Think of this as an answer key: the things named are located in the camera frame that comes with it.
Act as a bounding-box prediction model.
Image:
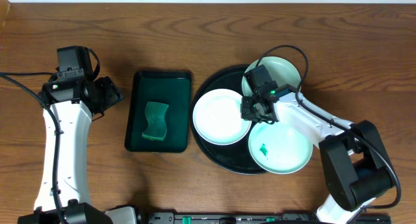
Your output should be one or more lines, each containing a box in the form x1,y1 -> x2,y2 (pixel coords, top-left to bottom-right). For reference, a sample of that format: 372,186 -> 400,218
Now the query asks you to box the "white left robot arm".
18,77 -> 138,224

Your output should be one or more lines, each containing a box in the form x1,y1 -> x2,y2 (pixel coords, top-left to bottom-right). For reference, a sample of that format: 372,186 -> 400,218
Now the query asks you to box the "mint green plate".
248,122 -> 313,175
241,56 -> 301,96

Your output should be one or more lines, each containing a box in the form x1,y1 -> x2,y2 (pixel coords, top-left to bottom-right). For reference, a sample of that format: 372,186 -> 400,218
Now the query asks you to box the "black rectangular water tray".
125,71 -> 191,153

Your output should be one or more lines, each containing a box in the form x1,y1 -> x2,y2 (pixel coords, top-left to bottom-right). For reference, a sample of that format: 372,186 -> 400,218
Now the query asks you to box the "round black serving tray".
190,64 -> 267,175

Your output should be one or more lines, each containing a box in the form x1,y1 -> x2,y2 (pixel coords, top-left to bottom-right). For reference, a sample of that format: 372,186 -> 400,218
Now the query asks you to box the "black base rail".
148,212 -> 393,224

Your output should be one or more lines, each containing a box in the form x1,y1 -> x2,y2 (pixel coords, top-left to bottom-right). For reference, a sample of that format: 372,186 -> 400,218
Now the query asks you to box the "white plate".
192,89 -> 252,145

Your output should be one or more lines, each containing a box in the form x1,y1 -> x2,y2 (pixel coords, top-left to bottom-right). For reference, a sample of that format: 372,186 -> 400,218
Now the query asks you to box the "green scrub sponge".
142,101 -> 169,141

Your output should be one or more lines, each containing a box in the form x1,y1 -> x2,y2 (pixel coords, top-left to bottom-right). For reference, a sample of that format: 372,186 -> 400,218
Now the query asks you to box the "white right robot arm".
240,82 -> 401,223

